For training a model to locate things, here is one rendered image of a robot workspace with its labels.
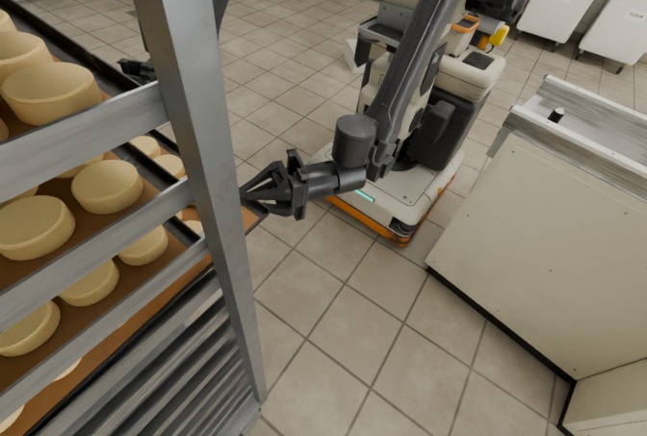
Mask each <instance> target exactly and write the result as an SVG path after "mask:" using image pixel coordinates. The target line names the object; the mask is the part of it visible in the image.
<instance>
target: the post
mask: <svg viewBox="0 0 647 436"><path fill-rule="evenodd" d="M133 2H134V5H135V8H136V11H137V15H138V18H139V21H140V24H141V27H142V32H143V36H144V39H145V42H146V45H147V49H148V52H149V55H150V58H151V62H152V64H153V67H154V71H155V74H156V77H157V80H158V84H159V87H160V90H161V93H162V96H163V99H164V102H165V106H166V109H167V112H168V118H169V121H170V124H171V127H172V131H173V134H174V136H175V139H176V143H177V146H178V149H179V153H180V156H181V159H182V162H183V166H184V169H185V171H186V174H187V178H188V181H189V184H190V187H191V191H192V194H193V197H194V203H195V206H196V209H197V212H198V215H199V218H200V221H201V225H202V228H203V231H204V235H205V238H206V241H207V244H208V247H209V250H210V253H211V256H212V260H213V263H214V266H215V269H216V273H217V276H218V279H219V282H220V287H221V290H222V294H223V297H224V300H225V303H226V307H227V310H228V313H229V317H230V319H231V322H232V325H233V329H234V332H235V335H236V338H237V342H238V345H239V348H240V351H241V354H242V357H243V360H244V364H245V367H246V372H247V376H248V379H249V382H250V385H251V389H252V392H253V394H254V397H255V399H256V400H257V401H258V402H259V403H260V404H261V406H262V405H263V404H264V402H265V401H266V400H267V398H268V393H267V386H266V379H265V373H264V366H263V359H262V351H261V345H260V338H259V331H258V324H257V318H256V311H255V303H254V296H253V290H252V283H251V276H250V269H249V262H248V255H247V248H246V235H245V229H244V222H243V215H242V207H241V200H240V194H239V187H238V180H237V173H236V166H235V159H234V152H233V145H232V139H231V132H230V125H229V117H228V111H227V104H226V97H225V90H224V83H223V77H222V69H221V62H220V50H219V43H218V36H217V29H216V21H215V15H214V8H213V1H212V0H133Z"/></svg>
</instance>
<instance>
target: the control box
mask: <svg viewBox="0 0 647 436"><path fill-rule="evenodd" d="M542 99H543V98H541V97H538V96H536V95H534V96H532V97H531V99H529V100H528V101H527V102H526V103H525V104H524V105H523V106H522V108H525V109H527V110H529V111H531V110H532V109H533V108H534V107H535V106H536V105H537V104H538V103H539V102H540V101H541V100H542ZM510 131H511V130H510V129H508V128H506V127H504V126H503V128H502V129H501V131H500V133H499V134H498V136H497V137H496V139H494V141H493V143H492V144H491V146H490V147H489V149H488V150H487V152H486V154H485V155H486V156H488V157H490V158H491V159H493V157H494V156H495V154H496V153H497V151H498V150H499V148H500V147H501V145H502V144H503V142H504V141H505V139H506V137H507V136H508V135H509V133H510Z"/></svg>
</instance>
